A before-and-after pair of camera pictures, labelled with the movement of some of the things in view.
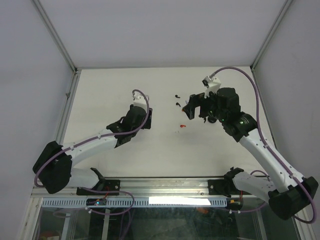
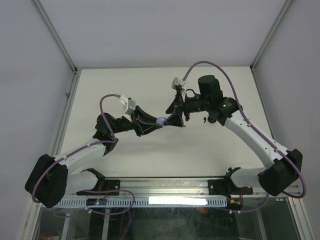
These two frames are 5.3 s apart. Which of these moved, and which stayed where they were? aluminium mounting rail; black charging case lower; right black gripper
Moved: right black gripper
Stayed: aluminium mounting rail; black charging case lower
